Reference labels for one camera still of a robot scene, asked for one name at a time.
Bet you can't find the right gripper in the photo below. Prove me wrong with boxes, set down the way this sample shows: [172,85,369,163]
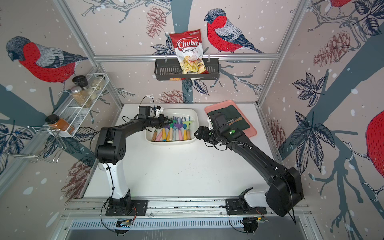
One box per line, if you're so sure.
[192,126,221,144]

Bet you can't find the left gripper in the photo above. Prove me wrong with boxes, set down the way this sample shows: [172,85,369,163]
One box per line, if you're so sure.
[146,115,173,130]

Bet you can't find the green rake wooden handle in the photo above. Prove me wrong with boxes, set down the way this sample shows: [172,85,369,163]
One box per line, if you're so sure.
[151,131,158,142]

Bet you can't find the purple rake pink handle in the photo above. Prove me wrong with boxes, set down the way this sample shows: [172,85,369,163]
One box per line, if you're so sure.
[174,117,184,141]
[155,129,163,142]

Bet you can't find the teal rake yellow handle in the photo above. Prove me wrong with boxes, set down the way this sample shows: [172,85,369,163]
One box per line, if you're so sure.
[162,128,168,142]

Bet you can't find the blue claw rake yellow handle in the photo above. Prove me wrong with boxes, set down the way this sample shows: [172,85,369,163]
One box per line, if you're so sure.
[182,122,188,141]

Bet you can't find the light blue rake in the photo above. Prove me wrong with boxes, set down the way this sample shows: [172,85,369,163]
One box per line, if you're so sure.
[172,128,178,141]

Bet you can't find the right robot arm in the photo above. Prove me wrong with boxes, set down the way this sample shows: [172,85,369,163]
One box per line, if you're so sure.
[194,126,304,217]

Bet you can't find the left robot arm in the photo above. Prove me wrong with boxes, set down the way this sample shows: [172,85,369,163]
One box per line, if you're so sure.
[95,115,172,200]

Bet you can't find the white storage box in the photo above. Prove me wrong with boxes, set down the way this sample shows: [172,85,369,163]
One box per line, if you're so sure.
[144,109,199,146]

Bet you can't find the dark green cloth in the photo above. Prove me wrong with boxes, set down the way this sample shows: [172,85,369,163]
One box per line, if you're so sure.
[208,105,251,131]

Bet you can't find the pink tray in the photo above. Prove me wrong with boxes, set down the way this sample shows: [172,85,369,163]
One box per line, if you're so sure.
[205,100,258,138]

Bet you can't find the clear spice jar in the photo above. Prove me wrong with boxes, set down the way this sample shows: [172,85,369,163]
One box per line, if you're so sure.
[91,75,105,91]

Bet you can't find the silver lid spice jar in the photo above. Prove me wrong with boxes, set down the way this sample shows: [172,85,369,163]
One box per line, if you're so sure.
[71,86,92,108]

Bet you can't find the Chuba cassava chips bag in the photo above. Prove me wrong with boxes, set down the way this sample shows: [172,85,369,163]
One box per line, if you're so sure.
[170,30,209,75]

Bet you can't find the black lid spice jar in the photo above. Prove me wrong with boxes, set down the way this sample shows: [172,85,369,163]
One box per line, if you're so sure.
[72,75,89,90]

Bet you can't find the orange spice jar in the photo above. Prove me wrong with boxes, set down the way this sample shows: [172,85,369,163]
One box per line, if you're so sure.
[45,115,75,134]

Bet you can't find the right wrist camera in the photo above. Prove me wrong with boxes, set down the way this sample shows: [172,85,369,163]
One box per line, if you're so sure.
[209,113,228,130]

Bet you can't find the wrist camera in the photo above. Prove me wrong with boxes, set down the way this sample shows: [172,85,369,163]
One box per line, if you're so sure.
[209,113,228,130]
[138,106,164,119]

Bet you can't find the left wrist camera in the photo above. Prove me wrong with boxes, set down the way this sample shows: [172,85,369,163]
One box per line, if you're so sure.
[138,106,164,119]

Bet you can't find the black wall basket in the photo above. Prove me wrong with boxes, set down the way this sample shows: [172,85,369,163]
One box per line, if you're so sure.
[155,58,220,81]

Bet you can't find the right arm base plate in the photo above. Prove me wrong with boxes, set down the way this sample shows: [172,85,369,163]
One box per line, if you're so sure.
[224,188,268,215]

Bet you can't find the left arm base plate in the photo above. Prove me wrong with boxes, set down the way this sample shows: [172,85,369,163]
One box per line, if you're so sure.
[106,191,149,217]

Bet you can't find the white wire spice rack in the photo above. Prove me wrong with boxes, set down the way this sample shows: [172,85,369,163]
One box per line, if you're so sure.
[45,73,110,137]

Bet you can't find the wire cup holder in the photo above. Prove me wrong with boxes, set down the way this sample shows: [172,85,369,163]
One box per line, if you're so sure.
[1,126,68,164]

